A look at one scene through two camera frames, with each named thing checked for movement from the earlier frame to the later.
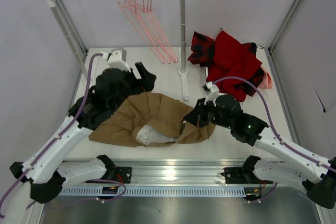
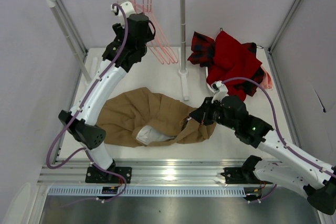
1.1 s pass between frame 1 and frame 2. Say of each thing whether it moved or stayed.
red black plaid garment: stayed
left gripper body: moved
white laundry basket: moved
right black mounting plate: stayed
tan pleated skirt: stayed
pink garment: stayed
